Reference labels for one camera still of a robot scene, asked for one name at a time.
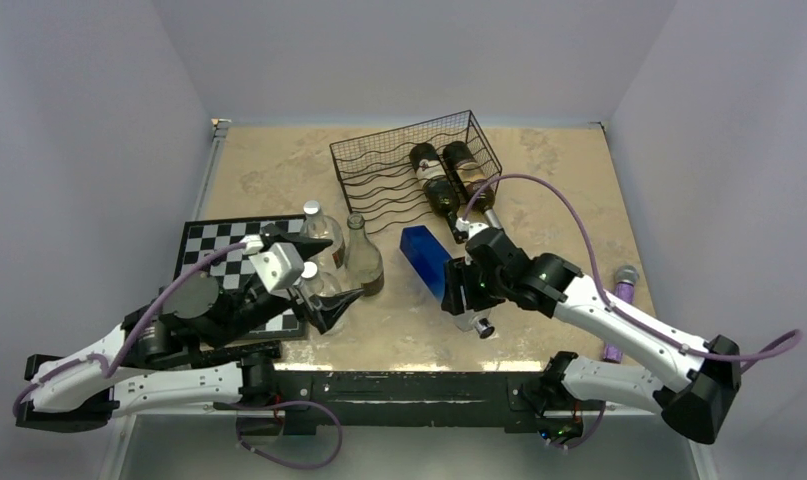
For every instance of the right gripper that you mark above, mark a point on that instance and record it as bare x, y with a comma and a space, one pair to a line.
458, 273

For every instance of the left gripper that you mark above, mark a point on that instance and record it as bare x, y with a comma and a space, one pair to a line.
326, 310

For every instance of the blue square glass bottle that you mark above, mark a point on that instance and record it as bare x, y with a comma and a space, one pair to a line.
428, 257

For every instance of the dark wine bottle white label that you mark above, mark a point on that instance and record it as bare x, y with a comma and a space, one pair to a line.
435, 184

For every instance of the green wine bottle silver neck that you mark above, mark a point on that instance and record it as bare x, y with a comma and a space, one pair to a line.
470, 175

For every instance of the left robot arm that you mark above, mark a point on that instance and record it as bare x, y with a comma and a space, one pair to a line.
184, 346

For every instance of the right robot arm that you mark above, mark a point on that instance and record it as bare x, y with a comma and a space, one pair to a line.
690, 382

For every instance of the clear round bottle white cap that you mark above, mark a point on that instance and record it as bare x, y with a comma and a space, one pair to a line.
314, 282

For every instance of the clear wine bottle dark label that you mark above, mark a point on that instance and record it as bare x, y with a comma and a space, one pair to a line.
363, 260

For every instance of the clear bottle silver cap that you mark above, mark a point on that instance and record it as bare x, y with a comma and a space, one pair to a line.
318, 225

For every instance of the black white checkerboard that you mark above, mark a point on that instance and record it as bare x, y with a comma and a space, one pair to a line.
233, 271

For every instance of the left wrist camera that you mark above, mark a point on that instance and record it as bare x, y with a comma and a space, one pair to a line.
278, 266

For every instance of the black table front rail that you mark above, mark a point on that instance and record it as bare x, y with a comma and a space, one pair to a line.
514, 401

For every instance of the black wire wine rack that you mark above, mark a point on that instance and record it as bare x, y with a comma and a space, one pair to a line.
378, 180

